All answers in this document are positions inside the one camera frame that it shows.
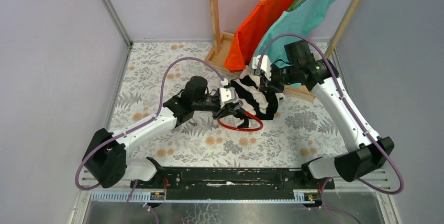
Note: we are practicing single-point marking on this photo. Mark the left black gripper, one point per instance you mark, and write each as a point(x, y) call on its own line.
point(225, 111)

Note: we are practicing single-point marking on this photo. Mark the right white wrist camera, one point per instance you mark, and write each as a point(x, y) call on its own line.
point(261, 65)

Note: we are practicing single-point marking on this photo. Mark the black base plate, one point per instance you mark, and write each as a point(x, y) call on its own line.
point(222, 183)

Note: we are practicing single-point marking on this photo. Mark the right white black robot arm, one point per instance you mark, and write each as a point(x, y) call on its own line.
point(366, 150)

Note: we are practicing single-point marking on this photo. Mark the aluminium rail frame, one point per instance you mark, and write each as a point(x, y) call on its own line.
point(374, 183)

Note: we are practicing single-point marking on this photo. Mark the wooden clothes rack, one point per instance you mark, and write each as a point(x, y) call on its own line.
point(222, 43)

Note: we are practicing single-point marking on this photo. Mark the red cable lock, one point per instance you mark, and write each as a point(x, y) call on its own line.
point(245, 125)

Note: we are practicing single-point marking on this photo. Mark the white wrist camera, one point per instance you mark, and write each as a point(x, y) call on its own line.
point(227, 94)
point(261, 65)

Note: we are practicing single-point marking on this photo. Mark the orange t-shirt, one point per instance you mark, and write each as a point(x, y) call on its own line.
point(248, 36)

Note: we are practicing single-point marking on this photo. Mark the floral table mat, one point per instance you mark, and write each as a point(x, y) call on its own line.
point(299, 132)

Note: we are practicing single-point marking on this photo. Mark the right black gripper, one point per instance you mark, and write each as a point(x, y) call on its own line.
point(271, 86)

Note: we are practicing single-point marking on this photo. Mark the black white striped cloth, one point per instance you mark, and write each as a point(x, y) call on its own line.
point(262, 104)

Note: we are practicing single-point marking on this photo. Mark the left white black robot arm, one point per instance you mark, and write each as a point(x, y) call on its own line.
point(107, 155)

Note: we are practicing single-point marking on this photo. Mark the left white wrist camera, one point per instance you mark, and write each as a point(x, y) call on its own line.
point(227, 94)

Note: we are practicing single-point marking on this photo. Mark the teal t-shirt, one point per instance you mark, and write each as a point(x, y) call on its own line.
point(285, 44)

